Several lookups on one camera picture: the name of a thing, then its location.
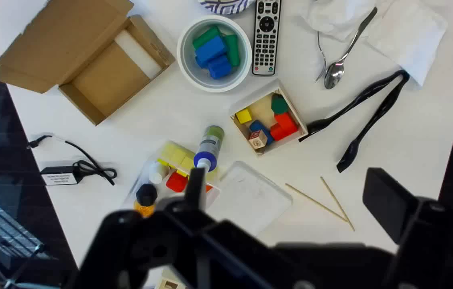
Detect wooden chopstick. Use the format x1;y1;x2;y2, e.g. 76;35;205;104
319;174;356;232
282;181;350;223

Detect yellow sponge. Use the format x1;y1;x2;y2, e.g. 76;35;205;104
157;141;195;174

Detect clear plastic bag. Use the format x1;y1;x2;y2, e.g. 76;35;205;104
126;142;223;210

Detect white paper napkin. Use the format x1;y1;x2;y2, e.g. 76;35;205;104
295;0;449;88

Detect green wooden block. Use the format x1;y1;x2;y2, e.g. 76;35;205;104
223;33;242;68
191;23;223;49

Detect dark green block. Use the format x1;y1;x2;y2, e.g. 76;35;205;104
269;92;290;115

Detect small red toy block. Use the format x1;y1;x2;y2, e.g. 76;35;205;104
165;170;189;192

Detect gray slatted metal object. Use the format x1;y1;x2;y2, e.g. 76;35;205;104
0;189;44;269

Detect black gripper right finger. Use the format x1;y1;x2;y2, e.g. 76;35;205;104
361;166;453;289

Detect white round bowl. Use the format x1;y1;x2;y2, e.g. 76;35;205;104
176;14;253;92

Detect metal spoon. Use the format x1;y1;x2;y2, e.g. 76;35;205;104
321;4;378;91

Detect printed wooden cube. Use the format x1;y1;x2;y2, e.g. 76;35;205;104
247;129;269;150

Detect brown cardboard box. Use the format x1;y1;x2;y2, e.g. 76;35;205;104
0;0;176;126

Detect wooden tray box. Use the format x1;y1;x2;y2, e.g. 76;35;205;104
229;84;309;157

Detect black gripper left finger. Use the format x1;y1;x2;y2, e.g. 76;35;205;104
67;166;271;289

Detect gray remote control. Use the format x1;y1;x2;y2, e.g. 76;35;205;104
250;0;282;76

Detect yellow cube block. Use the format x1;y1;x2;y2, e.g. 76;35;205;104
234;105;253;126

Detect black plastic tongs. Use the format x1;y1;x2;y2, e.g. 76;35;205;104
297;68;411;173

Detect orange bottle black cap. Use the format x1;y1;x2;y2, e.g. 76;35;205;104
133;181;158;218

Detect blue wooden block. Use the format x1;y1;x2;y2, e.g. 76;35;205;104
207;54;232;80
194;35;227;67

